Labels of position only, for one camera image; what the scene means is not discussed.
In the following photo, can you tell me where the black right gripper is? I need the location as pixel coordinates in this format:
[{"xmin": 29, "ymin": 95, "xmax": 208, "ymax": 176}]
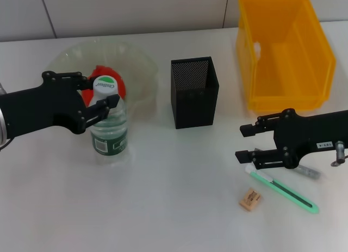
[{"xmin": 235, "ymin": 108, "xmax": 348, "ymax": 171}]

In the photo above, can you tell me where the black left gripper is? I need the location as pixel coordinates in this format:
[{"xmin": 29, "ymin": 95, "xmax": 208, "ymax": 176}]
[{"xmin": 0, "ymin": 71, "xmax": 121, "ymax": 140}]

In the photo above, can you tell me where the red orange fruit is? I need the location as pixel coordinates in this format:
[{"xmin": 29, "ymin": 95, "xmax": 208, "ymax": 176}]
[{"xmin": 81, "ymin": 64, "xmax": 127, "ymax": 106}]

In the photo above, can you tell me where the clear green-label water bottle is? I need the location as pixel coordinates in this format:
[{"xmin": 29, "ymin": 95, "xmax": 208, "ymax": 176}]
[{"xmin": 89, "ymin": 75, "xmax": 129, "ymax": 166}]

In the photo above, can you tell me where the mint green utility knife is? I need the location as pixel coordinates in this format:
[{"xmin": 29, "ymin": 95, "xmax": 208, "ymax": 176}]
[{"xmin": 244, "ymin": 164, "xmax": 319, "ymax": 215}]

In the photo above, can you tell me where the white paper ball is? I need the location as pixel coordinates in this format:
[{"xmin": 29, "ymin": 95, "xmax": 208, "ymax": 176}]
[{"xmin": 253, "ymin": 41, "xmax": 263, "ymax": 60}]

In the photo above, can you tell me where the clear glass fruit plate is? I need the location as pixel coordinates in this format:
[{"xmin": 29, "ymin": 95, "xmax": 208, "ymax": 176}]
[{"xmin": 45, "ymin": 41, "xmax": 161, "ymax": 121}]

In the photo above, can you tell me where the grey glitter pen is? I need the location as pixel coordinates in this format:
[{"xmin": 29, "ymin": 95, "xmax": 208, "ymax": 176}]
[{"xmin": 252, "ymin": 147, "xmax": 321, "ymax": 180}]

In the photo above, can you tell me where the tan eraser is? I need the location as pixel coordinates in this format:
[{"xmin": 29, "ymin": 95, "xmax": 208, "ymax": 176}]
[{"xmin": 238, "ymin": 188, "xmax": 264, "ymax": 212}]

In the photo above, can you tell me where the black mesh pen holder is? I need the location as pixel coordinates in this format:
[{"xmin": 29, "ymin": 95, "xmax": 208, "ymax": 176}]
[{"xmin": 170, "ymin": 56, "xmax": 220, "ymax": 130}]

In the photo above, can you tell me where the yellow plastic bin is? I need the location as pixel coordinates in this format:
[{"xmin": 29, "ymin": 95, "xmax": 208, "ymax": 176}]
[{"xmin": 235, "ymin": 0, "xmax": 337, "ymax": 112}]

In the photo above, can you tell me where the right gripper cable with plugs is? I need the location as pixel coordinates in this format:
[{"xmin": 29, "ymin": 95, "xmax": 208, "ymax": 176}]
[{"xmin": 330, "ymin": 140, "xmax": 348, "ymax": 167}]

